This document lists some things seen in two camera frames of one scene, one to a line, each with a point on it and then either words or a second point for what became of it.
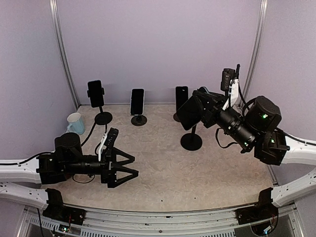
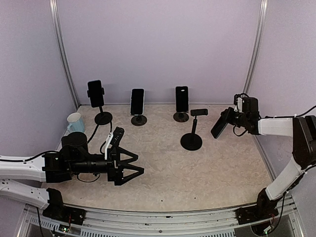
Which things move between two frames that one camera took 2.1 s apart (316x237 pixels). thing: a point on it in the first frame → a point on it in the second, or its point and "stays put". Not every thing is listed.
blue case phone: x=137 y=101 stays put
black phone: x=190 y=112 → x=218 y=127
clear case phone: x=181 y=96 stays put
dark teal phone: x=96 y=93 stays put
